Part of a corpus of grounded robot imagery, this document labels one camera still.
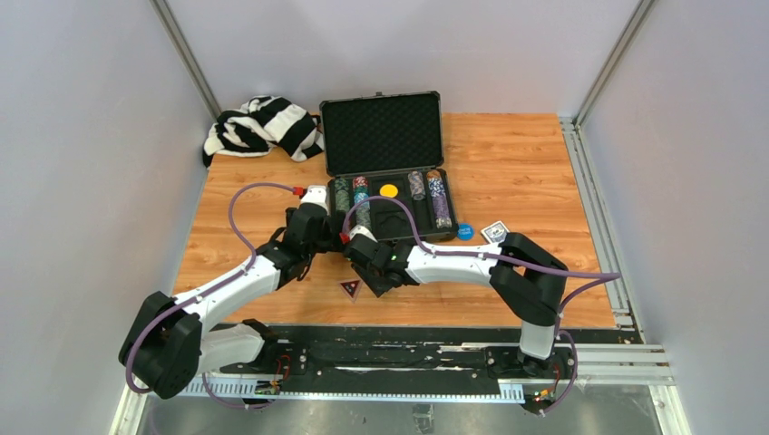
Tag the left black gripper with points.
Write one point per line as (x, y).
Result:
(332, 243)

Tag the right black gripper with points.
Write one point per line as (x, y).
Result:
(380, 289)

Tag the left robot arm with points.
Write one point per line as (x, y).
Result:
(173, 339)

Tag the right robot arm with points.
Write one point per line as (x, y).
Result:
(527, 278)

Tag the black poker set case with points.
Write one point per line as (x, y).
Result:
(384, 138)

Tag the triangular all in marker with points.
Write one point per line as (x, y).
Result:
(351, 288)

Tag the green chip stack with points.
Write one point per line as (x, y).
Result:
(342, 195)

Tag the yellow dealer button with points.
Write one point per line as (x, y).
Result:
(389, 191)

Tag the blue purple chip stack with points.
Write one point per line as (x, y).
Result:
(439, 199)

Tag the blue small blind button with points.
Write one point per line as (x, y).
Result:
(465, 232)

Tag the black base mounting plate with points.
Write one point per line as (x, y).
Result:
(402, 361)

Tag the black white striped cloth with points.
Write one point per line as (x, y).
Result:
(262, 124)

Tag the blue playing card box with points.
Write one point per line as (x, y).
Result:
(495, 233)

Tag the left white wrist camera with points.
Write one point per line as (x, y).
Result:
(315, 195)

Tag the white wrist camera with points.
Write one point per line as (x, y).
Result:
(315, 195)
(357, 230)

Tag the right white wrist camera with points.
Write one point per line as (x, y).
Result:
(357, 230)

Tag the left aluminium corner post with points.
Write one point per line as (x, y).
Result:
(178, 39)

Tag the aluminium corner post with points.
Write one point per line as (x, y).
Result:
(178, 39)
(626, 37)

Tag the aluminium frame rail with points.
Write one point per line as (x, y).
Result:
(593, 206)

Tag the right aluminium corner post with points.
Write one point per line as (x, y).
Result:
(626, 37)

